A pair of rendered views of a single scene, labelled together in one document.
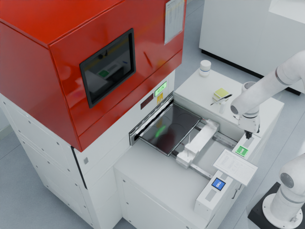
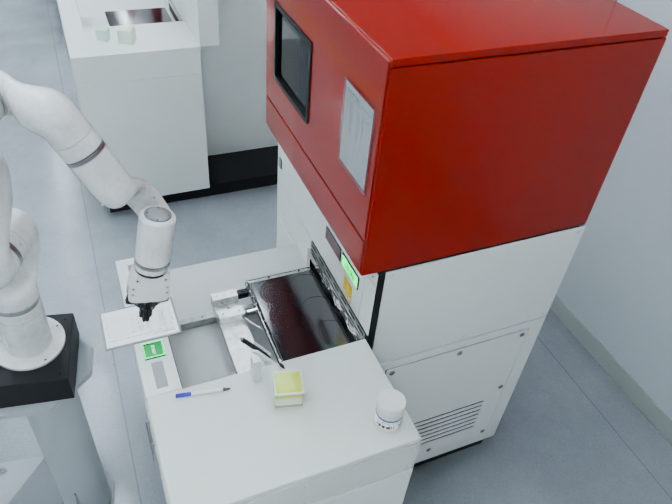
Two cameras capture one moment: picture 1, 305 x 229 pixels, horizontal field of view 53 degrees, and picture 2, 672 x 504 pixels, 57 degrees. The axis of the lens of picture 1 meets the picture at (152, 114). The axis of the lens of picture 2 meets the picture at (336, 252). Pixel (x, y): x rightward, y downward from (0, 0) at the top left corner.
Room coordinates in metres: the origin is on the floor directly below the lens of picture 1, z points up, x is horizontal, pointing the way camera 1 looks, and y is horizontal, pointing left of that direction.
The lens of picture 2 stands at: (1.86, -1.28, 2.34)
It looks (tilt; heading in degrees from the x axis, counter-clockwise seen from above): 41 degrees down; 115
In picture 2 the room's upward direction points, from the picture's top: 6 degrees clockwise
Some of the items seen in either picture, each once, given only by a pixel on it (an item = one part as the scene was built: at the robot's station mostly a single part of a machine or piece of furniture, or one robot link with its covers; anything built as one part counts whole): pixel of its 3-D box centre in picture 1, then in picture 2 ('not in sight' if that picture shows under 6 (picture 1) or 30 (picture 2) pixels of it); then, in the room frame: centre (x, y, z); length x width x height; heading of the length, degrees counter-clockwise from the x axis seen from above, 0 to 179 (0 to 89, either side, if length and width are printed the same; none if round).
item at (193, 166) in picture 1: (177, 157); (242, 310); (1.02, -0.15, 0.84); 0.50 x 0.02 x 0.03; 52
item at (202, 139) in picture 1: (198, 143); (238, 339); (1.10, -0.28, 0.87); 0.36 x 0.08 x 0.03; 142
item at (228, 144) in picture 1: (201, 129); not in sight; (1.23, -0.32, 0.84); 0.50 x 0.02 x 0.03; 52
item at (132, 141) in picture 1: (153, 119); (333, 301); (1.27, 0.00, 0.89); 0.44 x 0.02 x 0.10; 142
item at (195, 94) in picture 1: (226, 104); (282, 433); (1.40, -0.49, 0.89); 0.62 x 0.35 x 0.14; 52
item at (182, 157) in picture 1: (184, 158); (224, 297); (0.97, -0.18, 0.89); 0.08 x 0.03 x 0.03; 52
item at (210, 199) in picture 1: (228, 173); (148, 334); (0.88, -0.42, 0.89); 0.55 x 0.09 x 0.14; 142
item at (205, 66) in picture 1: (204, 68); (389, 411); (1.63, -0.36, 1.01); 0.07 x 0.07 x 0.10
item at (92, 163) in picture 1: (132, 122); (319, 236); (1.14, 0.12, 1.02); 0.82 x 0.03 x 0.40; 142
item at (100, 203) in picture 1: (103, 152); (387, 334); (1.36, 0.38, 0.41); 0.82 x 0.71 x 0.82; 142
